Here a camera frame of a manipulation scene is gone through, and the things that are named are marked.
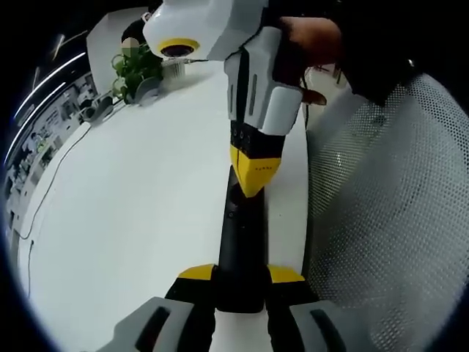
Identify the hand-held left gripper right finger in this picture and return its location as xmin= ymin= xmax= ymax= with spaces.
xmin=264 ymin=263 xmax=350 ymax=352

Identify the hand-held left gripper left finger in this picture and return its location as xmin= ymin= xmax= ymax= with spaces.
xmin=108 ymin=263 xmax=218 ymax=352

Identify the black remote control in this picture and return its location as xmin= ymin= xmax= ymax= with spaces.
xmin=215 ymin=164 xmax=271 ymax=313

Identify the person's right hand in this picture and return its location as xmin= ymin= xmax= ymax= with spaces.
xmin=273 ymin=15 xmax=344 ymax=107

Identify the green plant in white pot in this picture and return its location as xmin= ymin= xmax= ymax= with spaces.
xmin=111 ymin=46 xmax=185 ymax=106

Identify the grey mesh chair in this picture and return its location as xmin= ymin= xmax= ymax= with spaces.
xmin=303 ymin=72 xmax=469 ymax=352

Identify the black cable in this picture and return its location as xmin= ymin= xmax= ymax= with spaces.
xmin=18 ymin=122 xmax=93 ymax=241

